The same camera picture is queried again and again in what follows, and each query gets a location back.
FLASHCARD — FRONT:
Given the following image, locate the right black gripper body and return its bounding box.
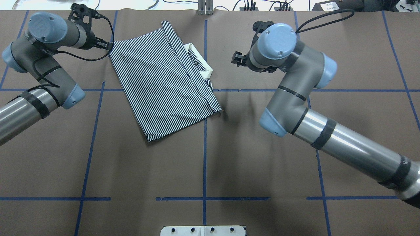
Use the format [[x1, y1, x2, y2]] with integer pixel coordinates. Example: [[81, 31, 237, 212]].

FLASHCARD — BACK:
[[252, 21, 275, 36]]

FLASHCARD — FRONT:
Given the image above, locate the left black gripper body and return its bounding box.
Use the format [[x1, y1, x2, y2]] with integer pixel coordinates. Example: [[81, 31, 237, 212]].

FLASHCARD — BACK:
[[67, 3, 99, 28]]

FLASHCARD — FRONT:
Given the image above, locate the navy white striped polo shirt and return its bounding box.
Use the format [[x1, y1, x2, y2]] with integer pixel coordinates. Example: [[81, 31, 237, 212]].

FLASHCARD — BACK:
[[110, 21, 221, 142]]

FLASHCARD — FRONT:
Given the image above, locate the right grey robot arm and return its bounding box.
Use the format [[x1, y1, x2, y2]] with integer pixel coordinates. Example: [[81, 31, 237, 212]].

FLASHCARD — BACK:
[[231, 21, 419, 208]]

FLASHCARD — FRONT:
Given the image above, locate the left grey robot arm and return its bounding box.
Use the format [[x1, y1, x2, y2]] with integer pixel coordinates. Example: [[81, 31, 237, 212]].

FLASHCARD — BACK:
[[0, 3, 115, 145]]

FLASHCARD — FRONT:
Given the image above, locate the black box with label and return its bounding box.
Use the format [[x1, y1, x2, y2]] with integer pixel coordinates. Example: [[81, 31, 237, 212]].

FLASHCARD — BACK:
[[310, 0, 365, 12]]

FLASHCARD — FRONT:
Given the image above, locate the aluminium frame post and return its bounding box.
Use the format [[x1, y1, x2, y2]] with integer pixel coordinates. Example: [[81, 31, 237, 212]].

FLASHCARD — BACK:
[[197, 0, 214, 15]]

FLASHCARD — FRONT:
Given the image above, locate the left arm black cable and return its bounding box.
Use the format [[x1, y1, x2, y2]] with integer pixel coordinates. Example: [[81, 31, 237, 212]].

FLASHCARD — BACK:
[[10, 13, 115, 99]]

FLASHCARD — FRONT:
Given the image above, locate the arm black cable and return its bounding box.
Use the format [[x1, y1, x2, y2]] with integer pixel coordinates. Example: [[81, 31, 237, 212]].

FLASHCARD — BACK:
[[10, 13, 115, 99], [295, 9, 355, 34]]

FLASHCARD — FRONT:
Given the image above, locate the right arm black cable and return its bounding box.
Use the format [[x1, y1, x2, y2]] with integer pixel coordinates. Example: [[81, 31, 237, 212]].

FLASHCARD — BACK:
[[295, 9, 355, 34]]

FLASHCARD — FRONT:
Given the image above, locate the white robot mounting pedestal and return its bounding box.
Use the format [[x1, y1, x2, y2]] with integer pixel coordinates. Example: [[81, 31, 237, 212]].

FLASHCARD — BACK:
[[160, 225, 247, 236]]

